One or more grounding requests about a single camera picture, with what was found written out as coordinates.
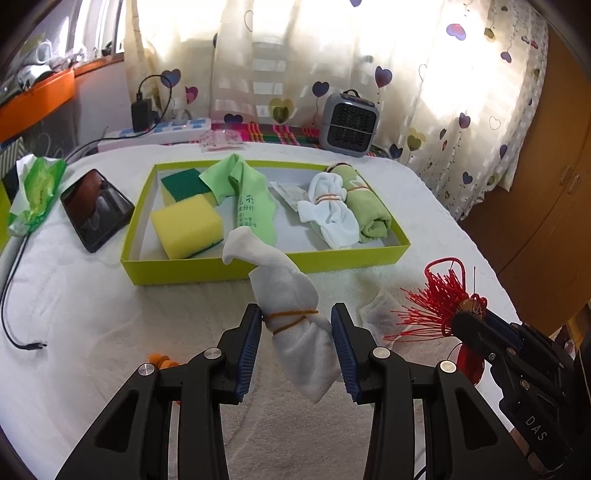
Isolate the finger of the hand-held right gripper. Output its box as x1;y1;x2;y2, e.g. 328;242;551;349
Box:
451;311;532;398
485;310;573;370

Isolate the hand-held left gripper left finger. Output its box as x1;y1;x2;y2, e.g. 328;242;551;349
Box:
54;302;264;480

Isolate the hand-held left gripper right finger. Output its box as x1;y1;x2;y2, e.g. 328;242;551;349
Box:
331;302;529;480

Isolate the white sock bundle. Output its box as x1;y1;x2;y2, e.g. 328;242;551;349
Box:
222;227;345;403
298;173;361;250

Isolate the red knot tassel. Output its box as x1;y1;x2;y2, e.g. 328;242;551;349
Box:
385;258;490;384

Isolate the yellow-green cardboard box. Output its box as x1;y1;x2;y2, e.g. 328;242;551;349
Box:
121;160;411;287

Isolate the large yellow sponge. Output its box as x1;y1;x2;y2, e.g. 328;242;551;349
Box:
151;194;225;259

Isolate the green cloth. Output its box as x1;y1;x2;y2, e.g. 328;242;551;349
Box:
198;154;279;245

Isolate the rolled green towel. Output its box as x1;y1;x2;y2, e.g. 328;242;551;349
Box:
330;162;393;244

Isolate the wooden wardrobe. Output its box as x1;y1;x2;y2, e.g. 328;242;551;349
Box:
462;28;591;324

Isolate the small green-topped yellow sponge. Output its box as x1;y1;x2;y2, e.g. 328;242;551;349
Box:
160;168;213;206

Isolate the black smartphone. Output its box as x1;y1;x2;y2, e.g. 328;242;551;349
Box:
60;168;136;254

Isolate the clear plastic wrapper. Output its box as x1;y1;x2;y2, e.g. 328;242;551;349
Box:
201;130;245;152

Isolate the plaid cloth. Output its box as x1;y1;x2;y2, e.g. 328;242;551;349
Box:
210;121;389;160

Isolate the small grey heater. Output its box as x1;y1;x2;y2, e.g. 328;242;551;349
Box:
321;90;382;152

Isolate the white blue power strip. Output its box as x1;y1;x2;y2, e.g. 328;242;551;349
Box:
97;117;212;151

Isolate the green tissue pack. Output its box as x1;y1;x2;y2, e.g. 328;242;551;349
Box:
7;156;66;238

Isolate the heart print curtain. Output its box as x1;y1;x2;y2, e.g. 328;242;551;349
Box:
122;0;550;232

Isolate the pile of small white items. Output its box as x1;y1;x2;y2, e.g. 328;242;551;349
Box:
9;39;75;88

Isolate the window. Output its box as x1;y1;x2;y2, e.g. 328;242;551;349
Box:
0;0;125;70

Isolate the black cable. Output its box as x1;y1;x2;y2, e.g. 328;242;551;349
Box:
0;231;48;352

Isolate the black charger with cable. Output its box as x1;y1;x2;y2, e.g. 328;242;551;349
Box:
131;76;174;132

